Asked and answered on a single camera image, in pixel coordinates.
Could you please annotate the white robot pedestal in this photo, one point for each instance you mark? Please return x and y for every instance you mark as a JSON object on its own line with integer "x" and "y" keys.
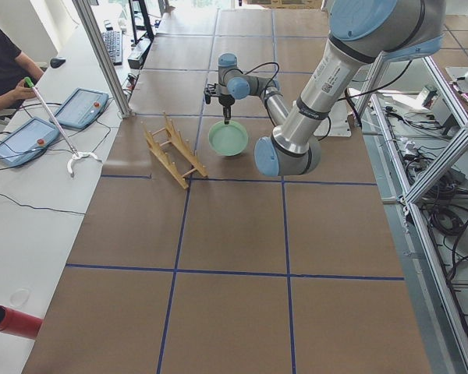
{"x": 339, "y": 125}

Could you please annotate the far teach pendant tablet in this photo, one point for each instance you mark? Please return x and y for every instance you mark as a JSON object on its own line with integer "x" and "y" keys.
{"x": 81, "y": 108}

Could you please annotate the aluminium frame post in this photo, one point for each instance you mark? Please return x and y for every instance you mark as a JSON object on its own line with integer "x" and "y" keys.
{"x": 89, "y": 22}

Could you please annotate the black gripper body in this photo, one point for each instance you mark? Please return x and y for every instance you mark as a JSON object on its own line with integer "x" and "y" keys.
{"x": 226, "y": 102}

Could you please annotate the metal reacher grabber tool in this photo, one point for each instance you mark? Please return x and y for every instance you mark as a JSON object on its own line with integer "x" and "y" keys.
{"x": 76, "y": 155}

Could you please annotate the wooden plate rack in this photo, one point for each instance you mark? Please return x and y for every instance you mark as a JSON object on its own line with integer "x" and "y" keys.
{"x": 168, "y": 137}

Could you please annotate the near teach pendant tablet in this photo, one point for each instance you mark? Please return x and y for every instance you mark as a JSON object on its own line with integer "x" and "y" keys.
{"x": 27, "y": 142}

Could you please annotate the person in black shirt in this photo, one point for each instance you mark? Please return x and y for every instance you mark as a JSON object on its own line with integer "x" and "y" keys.
{"x": 15, "y": 67}

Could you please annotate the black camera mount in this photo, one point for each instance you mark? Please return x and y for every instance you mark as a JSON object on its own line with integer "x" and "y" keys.
{"x": 211, "y": 90}

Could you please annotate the teach pendant tablet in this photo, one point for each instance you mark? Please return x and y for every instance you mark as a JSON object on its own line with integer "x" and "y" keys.
{"x": 81, "y": 108}
{"x": 27, "y": 142}

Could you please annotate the black keyboard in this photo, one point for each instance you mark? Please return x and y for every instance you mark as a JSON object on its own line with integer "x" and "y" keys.
{"x": 112, "y": 40}

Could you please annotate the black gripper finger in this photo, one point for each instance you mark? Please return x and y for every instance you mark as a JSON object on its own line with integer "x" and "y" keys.
{"x": 226, "y": 114}

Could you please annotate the red cylinder tube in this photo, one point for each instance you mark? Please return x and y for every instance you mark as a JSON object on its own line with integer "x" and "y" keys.
{"x": 20, "y": 324}

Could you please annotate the black computer mouse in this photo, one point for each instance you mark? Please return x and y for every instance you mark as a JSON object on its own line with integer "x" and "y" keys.
{"x": 57, "y": 62}

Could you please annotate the mint green plate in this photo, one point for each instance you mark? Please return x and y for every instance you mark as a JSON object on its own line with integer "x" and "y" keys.
{"x": 228, "y": 139}

